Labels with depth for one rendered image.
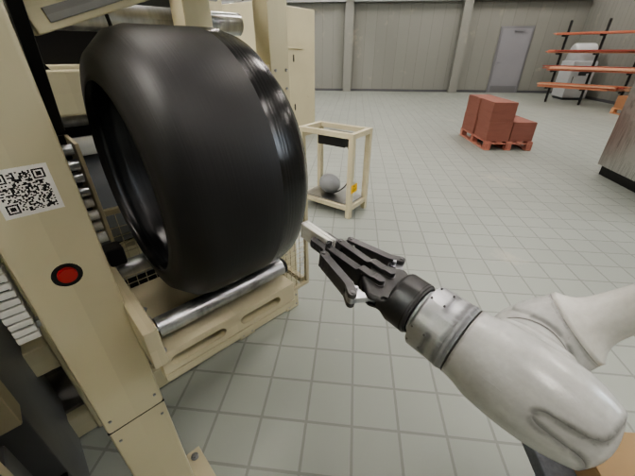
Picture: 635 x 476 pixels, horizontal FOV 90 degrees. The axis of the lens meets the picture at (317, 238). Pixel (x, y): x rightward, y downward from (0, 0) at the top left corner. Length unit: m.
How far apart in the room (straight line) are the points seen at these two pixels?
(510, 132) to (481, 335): 5.89
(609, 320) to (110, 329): 0.84
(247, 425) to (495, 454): 1.03
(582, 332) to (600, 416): 0.14
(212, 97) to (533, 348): 0.54
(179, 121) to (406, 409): 1.50
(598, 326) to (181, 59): 0.69
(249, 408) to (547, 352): 1.42
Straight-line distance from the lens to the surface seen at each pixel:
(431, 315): 0.41
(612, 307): 0.54
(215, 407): 1.71
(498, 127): 6.08
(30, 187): 0.67
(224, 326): 0.80
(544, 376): 0.40
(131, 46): 0.63
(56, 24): 1.05
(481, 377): 0.40
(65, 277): 0.72
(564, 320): 0.53
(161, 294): 1.03
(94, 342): 0.82
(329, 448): 1.57
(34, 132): 0.65
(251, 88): 0.61
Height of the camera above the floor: 1.41
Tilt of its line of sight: 30 degrees down
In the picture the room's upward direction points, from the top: straight up
